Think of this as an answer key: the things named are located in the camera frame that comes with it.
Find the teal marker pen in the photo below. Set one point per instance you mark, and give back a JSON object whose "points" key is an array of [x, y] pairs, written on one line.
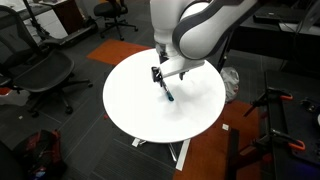
{"points": [[167, 91]]}

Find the black orange clamp lower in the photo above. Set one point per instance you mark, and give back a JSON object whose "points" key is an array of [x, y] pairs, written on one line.
{"points": [[273, 134]]}

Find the black desk top right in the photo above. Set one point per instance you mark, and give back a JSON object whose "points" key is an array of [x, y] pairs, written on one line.
{"points": [[294, 38]]}

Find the round white table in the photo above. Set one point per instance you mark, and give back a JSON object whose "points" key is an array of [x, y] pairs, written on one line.
{"points": [[140, 107]]}

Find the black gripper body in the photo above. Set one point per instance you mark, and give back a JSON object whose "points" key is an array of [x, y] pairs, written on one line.
{"points": [[172, 65]]}

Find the black orange clamp upper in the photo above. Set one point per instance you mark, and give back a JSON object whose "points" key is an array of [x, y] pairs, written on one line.
{"points": [[263, 99]]}

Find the black box on desk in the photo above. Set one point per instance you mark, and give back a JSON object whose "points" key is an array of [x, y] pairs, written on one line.
{"points": [[265, 18]]}

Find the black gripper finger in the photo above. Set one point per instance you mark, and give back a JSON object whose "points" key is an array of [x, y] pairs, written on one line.
{"points": [[181, 75], [156, 74]]}

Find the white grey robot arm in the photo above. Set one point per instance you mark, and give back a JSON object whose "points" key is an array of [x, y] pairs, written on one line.
{"points": [[186, 32]]}

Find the black office chair far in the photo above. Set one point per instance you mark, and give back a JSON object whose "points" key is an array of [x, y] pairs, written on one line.
{"points": [[113, 9]]}

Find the black orange clamp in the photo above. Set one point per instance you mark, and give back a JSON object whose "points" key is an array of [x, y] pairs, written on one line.
{"points": [[273, 134], [263, 99]]}

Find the white plastic bag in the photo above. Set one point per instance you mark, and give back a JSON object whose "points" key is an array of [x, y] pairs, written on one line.
{"points": [[231, 81]]}

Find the black workbench right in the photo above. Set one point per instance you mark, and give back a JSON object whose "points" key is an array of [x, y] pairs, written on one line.
{"points": [[297, 118]]}

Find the red and black backpack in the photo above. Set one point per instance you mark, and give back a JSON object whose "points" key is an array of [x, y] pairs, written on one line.
{"points": [[40, 156]]}

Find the black mesh office chair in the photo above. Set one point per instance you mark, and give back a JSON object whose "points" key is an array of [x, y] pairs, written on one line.
{"points": [[25, 66]]}

